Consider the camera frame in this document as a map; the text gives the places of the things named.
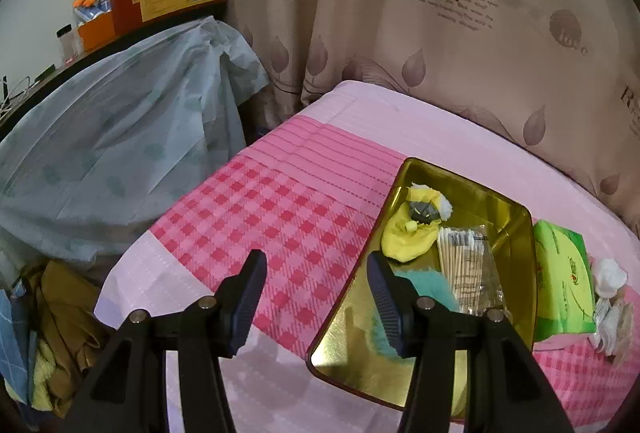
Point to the teal fluffy scrunchie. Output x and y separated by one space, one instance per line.
430 285

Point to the green tissue pack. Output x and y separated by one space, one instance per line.
565 283

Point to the red cardboard box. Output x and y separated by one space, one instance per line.
165 0

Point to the grey plastic cover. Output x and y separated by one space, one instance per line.
125 113

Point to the white barcode packet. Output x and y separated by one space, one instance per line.
604 318

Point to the clear jar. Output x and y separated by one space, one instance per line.
67 45

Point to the plain white packet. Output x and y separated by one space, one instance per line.
620 335

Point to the brown yellow cloth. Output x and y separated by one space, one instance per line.
65 338

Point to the black desk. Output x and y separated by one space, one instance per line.
30 98

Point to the pink checkered bedsheet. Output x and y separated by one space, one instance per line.
280 193

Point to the gold tin box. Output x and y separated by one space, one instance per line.
470 208

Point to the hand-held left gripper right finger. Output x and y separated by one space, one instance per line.
387 308

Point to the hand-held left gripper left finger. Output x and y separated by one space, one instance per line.
245 308

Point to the yellow plush hair clip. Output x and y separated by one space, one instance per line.
405 238

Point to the leaf print curtain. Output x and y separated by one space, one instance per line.
450 63

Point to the cream claw hair clip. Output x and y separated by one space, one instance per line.
607 275

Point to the cotton swab packet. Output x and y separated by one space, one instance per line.
465 268

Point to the blue cloth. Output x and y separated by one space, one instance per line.
15 343

